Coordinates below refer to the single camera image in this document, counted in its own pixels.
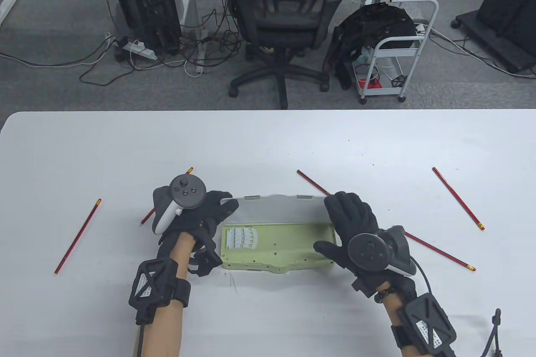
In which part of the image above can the person's left hand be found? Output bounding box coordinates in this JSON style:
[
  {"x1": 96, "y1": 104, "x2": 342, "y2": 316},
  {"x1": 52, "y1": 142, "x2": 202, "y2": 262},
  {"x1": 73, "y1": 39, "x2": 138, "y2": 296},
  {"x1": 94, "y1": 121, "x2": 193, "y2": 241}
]
[{"x1": 158, "y1": 190, "x2": 239, "y2": 278}]

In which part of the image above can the person's right hand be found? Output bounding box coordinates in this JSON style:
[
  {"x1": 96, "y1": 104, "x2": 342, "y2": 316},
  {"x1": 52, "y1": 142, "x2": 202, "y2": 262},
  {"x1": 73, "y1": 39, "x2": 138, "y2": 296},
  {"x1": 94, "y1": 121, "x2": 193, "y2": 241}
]
[{"x1": 313, "y1": 192, "x2": 417, "y2": 299}]

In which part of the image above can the red pencil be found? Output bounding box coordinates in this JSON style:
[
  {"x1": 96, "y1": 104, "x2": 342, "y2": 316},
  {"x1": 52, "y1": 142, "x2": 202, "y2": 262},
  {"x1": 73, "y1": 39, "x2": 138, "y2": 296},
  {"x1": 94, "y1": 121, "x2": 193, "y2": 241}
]
[
  {"x1": 433, "y1": 167, "x2": 485, "y2": 231},
  {"x1": 54, "y1": 198, "x2": 102, "y2": 275},
  {"x1": 404, "y1": 234, "x2": 477, "y2": 272},
  {"x1": 297, "y1": 170, "x2": 331, "y2": 196},
  {"x1": 140, "y1": 167, "x2": 194, "y2": 225}
]

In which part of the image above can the green panda pencil case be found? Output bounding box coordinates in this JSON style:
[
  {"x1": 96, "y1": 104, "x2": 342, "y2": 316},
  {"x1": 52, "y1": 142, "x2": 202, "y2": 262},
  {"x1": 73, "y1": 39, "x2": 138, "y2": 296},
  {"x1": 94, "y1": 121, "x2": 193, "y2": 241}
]
[{"x1": 220, "y1": 194, "x2": 340, "y2": 272}]

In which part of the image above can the person's left forearm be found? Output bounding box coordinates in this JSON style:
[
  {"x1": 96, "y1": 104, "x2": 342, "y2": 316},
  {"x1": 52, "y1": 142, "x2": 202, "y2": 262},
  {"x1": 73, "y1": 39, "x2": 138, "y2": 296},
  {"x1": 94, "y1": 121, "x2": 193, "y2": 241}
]
[{"x1": 134, "y1": 234, "x2": 197, "y2": 357}]

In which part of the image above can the grey motion controller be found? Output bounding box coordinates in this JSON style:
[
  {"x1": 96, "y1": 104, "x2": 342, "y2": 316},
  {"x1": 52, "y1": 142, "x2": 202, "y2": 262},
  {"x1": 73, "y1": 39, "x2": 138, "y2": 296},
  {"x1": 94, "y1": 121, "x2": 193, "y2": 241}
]
[
  {"x1": 348, "y1": 226, "x2": 416, "y2": 278},
  {"x1": 152, "y1": 174, "x2": 208, "y2": 236}
]

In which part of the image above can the white rolling cart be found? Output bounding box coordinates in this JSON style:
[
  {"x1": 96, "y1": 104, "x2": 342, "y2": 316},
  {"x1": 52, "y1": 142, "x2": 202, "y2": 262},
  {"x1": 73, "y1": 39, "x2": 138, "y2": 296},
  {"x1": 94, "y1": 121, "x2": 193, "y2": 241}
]
[{"x1": 358, "y1": 0, "x2": 440, "y2": 104}]

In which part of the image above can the white power strip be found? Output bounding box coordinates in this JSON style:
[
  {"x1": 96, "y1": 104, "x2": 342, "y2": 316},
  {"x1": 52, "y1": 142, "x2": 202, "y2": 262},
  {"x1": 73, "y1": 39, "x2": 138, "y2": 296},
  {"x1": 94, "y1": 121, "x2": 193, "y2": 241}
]
[{"x1": 115, "y1": 37, "x2": 160, "y2": 61}]

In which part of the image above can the black backpack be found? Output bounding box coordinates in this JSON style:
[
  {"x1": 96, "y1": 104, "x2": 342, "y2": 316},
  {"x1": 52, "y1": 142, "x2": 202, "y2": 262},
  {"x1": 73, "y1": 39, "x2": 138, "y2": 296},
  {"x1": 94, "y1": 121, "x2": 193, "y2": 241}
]
[{"x1": 325, "y1": 3, "x2": 418, "y2": 90}]

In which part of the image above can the black mesh office chair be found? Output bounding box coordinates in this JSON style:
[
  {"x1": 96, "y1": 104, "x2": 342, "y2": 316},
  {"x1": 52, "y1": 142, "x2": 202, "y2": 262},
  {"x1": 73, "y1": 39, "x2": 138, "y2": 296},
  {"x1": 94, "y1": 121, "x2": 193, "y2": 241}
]
[{"x1": 223, "y1": 0, "x2": 348, "y2": 110}]

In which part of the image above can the black wheeled stand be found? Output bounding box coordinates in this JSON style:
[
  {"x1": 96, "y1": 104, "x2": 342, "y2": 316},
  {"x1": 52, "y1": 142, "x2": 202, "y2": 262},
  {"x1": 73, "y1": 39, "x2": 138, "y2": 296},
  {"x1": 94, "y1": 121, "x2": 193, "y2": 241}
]
[{"x1": 451, "y1": 0, "x2": 536, "y2": 75}]

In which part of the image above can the white table foot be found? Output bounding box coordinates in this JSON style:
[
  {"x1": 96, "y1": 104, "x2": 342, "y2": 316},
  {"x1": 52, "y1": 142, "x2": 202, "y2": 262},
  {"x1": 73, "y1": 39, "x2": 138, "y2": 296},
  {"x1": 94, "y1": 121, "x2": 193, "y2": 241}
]
[{"x1": 0, "y1": 0, "x2": 18, "y2": 26}]

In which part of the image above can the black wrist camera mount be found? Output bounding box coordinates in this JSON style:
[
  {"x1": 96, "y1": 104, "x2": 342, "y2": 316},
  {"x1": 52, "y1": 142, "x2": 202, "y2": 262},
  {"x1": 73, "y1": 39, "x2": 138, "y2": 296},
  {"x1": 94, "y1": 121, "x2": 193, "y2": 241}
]
[
  {"x1": 128, "y1": 259, "x2": 192, "y2": 326},
  {"x1": 392, "y1": 292, "x2": 457, "y2": 357}
]

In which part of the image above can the tangle of floor cables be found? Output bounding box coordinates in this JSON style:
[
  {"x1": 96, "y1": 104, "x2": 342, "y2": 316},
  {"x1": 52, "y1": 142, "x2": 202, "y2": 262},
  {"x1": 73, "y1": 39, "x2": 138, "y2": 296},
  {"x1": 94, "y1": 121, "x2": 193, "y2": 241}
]
[{"x1": 0, "y1": 8, "x2": 250, "y2": 86}]

